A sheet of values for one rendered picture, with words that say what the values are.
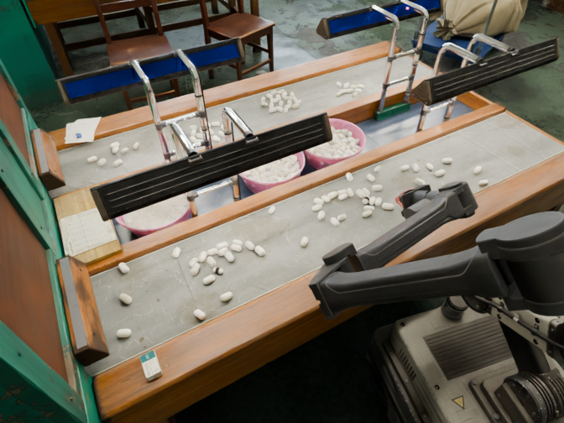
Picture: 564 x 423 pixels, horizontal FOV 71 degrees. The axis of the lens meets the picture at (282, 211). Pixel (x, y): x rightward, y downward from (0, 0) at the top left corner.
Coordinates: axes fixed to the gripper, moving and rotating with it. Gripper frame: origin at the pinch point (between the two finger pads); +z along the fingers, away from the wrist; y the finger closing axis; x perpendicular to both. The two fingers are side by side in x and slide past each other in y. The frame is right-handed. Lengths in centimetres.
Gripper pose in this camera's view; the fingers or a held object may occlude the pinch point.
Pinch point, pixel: (398, 200)
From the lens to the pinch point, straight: 123.0
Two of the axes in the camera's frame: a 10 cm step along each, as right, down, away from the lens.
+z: -3.6, -0.5, 9.3
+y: -8.8, 3.5, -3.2
